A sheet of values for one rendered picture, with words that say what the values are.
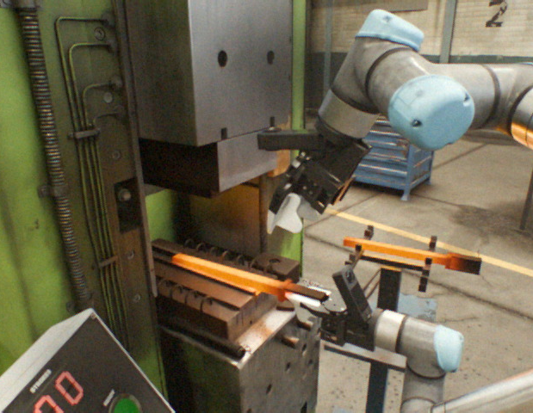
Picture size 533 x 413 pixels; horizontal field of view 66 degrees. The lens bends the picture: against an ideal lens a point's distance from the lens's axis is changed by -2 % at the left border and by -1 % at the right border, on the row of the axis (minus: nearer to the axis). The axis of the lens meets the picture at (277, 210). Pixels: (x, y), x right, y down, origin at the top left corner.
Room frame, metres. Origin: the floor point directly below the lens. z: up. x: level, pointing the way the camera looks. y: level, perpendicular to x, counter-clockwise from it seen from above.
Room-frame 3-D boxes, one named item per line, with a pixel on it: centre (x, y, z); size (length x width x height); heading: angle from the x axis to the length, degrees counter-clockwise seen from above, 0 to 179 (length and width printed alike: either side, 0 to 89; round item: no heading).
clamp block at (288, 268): (0.99, 0.01, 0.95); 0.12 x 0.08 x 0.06; 58
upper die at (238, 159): (0.92, 0.23, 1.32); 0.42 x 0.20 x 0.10; 58
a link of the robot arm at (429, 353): (0.63, -0.29, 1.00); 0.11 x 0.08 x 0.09; 58
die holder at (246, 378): (0.98, 0.21, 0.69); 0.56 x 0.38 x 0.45; 58
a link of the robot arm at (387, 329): (0.67, -0.22, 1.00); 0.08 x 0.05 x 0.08; 148
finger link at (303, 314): (0.75, -0.05, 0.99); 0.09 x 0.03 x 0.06; 61
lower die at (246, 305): (0.92, 0.23, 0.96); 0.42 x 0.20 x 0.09; 58
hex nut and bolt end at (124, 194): (0.73, 0.29, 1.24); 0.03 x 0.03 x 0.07; 58
